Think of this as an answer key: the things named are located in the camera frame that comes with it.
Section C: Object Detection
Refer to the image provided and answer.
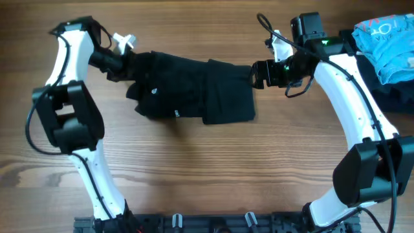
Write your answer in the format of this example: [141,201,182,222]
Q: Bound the black t-shirt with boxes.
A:
[126,51,256,124]

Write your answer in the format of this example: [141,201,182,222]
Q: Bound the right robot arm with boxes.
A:
[250,12,413,232]

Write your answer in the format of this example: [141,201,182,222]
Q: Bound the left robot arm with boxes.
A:
[25,16,141,232]

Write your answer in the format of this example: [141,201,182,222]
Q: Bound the light blue printed shirt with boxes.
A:
[352,14,413,85]

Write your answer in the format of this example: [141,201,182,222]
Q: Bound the dark navy folded clothes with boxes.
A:
[355,55,413,115]

